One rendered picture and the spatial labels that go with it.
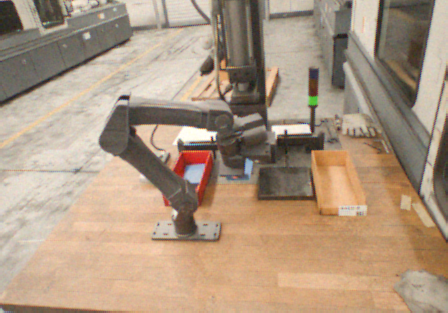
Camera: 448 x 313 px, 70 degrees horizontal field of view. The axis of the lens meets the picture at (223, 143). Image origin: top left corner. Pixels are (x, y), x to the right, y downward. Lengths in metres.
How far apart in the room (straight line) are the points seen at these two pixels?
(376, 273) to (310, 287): 0.16
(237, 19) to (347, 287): 0.78
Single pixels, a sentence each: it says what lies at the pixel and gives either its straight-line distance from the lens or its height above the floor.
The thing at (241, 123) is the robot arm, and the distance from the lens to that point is 0.79.
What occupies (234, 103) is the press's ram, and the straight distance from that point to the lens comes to 1.12.
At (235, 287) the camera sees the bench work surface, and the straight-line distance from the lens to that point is 0.83.
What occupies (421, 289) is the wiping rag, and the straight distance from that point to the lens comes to 0.86.
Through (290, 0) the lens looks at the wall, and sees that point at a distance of 10.30.
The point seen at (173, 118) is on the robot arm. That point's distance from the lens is 0.74.
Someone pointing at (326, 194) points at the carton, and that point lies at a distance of 1.06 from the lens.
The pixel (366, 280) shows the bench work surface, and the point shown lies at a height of 0.90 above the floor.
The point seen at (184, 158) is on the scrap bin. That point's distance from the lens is 1.25.
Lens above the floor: 1.56
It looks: 29 degrees down
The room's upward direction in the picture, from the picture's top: 8 degrees counter-clockwise
